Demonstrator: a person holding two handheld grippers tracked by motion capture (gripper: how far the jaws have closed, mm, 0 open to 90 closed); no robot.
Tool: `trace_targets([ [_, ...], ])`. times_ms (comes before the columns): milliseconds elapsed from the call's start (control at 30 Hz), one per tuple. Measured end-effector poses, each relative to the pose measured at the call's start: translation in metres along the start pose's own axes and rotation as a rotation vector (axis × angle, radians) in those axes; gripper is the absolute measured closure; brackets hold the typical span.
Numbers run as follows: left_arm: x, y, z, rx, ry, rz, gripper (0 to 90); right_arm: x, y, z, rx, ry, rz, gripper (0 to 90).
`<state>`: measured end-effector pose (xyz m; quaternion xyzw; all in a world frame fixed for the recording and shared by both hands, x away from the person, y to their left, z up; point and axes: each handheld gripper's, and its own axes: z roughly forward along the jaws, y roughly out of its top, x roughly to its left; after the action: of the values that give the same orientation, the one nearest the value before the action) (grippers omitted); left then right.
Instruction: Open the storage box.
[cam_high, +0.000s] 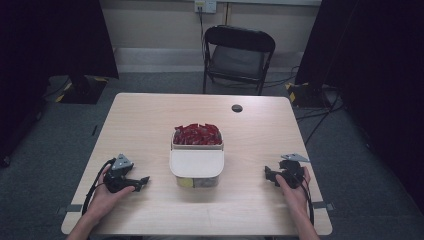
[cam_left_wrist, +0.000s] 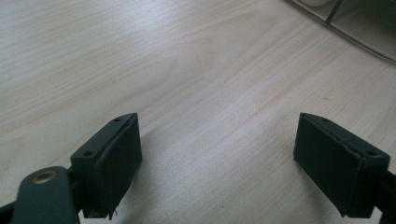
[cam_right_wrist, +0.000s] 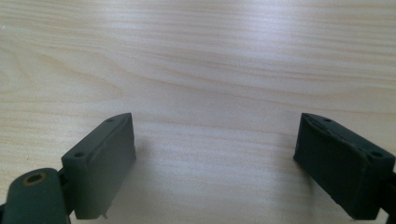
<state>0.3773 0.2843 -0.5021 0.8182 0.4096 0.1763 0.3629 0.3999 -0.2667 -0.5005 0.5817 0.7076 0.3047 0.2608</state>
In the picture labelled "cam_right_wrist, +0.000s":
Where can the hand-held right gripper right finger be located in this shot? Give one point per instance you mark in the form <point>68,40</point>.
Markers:
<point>342,165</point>

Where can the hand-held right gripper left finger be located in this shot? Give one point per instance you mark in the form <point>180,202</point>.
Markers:
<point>99,165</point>

